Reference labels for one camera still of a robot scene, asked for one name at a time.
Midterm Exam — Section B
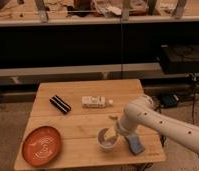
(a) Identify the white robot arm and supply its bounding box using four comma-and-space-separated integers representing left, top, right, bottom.
104, 95, 199, 155

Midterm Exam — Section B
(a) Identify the orange ceramic bowl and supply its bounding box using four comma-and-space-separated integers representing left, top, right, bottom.
22, 126, 62, 167

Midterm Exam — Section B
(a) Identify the orange toy carrot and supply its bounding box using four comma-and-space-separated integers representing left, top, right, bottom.
109, 115, 118, 120

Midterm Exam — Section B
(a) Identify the blue grey sponge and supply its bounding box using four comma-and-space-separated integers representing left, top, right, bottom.
125, 133, 145, 155

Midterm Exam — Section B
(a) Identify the black rectangular box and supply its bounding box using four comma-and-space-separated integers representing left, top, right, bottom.
49, 95, 71, 114

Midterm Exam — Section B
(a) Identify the black box on shelf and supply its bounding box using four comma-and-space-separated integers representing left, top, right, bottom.
157, 45, 199, 74

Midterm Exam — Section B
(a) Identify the metal shelf rack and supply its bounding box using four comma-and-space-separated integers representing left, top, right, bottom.
0, 0, 199, 85

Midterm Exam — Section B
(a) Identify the black cable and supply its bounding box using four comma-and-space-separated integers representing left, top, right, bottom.
157, 133, 167, 148

